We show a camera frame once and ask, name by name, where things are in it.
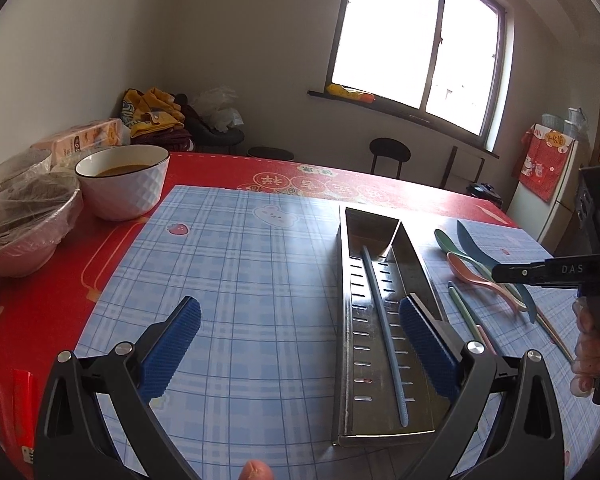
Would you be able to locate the beige chopstick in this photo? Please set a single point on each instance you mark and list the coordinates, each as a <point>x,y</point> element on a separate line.
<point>555,335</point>

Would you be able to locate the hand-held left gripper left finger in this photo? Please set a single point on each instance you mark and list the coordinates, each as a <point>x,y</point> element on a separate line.
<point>172,345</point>

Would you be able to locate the window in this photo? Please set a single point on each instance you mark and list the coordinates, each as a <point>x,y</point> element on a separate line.
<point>420,35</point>

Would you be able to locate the clear plastic bag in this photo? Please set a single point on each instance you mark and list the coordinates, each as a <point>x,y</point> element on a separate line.
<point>220,107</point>

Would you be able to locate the red printed cloth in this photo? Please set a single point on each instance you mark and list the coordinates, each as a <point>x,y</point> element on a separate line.
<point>545,160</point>

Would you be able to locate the black chair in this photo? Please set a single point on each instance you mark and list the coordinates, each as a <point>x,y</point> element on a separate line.
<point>390,149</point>

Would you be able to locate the blue chopstick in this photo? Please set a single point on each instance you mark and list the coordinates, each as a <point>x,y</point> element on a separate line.
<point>385,330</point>

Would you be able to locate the yellow object on windowsill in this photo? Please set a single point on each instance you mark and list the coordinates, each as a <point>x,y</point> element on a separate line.
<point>350,92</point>

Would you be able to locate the clear plastic containers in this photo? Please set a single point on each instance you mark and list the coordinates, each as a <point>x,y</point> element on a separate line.
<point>565,120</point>

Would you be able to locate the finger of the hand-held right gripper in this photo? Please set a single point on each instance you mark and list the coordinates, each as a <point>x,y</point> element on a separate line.
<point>525,272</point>

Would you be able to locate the black folding frame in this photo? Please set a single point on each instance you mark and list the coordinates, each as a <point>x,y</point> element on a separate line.
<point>462,165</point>

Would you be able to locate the plastic-wrapped bowl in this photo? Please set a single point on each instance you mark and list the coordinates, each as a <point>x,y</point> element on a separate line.
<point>10,167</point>

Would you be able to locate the pink chopstick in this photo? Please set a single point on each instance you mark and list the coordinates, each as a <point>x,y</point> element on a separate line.
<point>486,340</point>

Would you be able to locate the dark blue spoon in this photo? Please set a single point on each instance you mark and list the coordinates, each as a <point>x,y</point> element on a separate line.
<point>467,237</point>

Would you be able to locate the tissue pack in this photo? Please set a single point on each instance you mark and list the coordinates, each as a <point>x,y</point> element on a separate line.
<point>80,137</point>

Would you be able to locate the stainless steel utensil tray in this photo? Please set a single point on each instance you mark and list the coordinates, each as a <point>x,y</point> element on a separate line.
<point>360,310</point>

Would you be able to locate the pink spoon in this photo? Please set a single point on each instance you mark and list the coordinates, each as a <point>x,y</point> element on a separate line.
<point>461,267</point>

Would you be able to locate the white textured bowl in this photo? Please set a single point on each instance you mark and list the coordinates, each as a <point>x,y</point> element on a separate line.
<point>130,190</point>

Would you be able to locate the person's left hand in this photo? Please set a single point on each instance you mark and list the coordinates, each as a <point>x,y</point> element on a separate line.
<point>257,472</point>

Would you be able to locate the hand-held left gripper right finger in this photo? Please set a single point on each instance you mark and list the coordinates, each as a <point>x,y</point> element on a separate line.
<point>427,345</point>

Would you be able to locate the white fridge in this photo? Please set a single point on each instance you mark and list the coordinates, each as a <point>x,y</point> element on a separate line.
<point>550,215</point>

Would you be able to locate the red lighter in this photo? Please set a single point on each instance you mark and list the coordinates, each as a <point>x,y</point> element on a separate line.
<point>24,410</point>

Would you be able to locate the dark clothes pile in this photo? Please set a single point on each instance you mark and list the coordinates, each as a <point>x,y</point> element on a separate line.
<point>200,132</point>

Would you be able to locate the green and pink chopsticks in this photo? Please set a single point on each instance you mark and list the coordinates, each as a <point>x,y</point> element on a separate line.
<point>462,307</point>

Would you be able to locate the person's right hand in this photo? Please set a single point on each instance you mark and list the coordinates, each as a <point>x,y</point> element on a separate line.
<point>590,345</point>

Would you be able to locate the blue plaid mat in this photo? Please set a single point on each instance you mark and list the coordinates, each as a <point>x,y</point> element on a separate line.
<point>240,270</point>

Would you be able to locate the green spoon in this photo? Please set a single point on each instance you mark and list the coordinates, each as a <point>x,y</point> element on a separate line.
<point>446,242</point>

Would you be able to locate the pink bowl with plastic wrap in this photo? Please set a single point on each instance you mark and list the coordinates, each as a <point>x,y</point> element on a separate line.
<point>20,245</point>

